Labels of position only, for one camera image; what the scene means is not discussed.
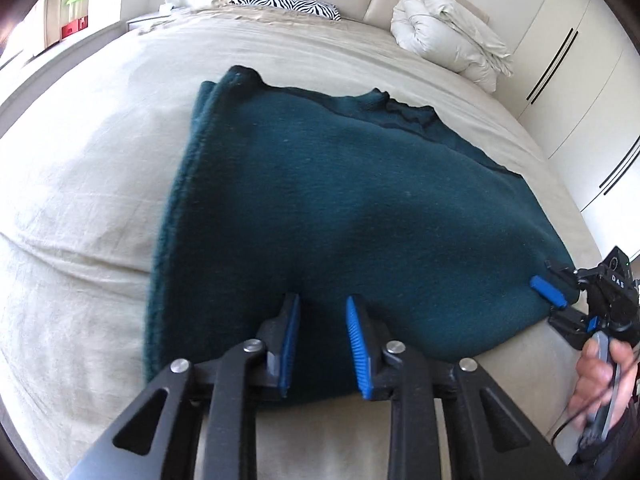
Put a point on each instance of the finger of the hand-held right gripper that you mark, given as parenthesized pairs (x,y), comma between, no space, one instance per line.
(550,291)
(570,325)

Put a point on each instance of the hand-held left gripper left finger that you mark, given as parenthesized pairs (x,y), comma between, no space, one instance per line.
(290,347)

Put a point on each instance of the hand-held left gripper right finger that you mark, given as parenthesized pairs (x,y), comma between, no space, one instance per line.
(358,347)

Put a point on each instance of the dark green sweater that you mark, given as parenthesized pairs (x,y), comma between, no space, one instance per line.
(350,200)

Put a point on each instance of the person's right hand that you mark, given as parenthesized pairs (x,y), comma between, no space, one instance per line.
(590,380)

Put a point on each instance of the white wardrobe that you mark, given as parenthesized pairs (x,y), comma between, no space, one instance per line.
(580,100)

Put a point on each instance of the beige bed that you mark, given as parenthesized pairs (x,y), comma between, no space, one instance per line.
(90,210)

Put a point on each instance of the white folded duvet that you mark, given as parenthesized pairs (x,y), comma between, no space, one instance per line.
(450,35)

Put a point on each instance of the zebra print pillow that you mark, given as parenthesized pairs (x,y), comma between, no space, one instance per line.
(285,4)

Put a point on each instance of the white nightstand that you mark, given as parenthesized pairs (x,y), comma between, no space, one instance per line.
(146,20)

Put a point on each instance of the red box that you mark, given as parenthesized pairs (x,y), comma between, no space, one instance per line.
(74,25)

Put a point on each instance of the white wall shelf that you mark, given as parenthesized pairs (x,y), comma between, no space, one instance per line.
(90,5)

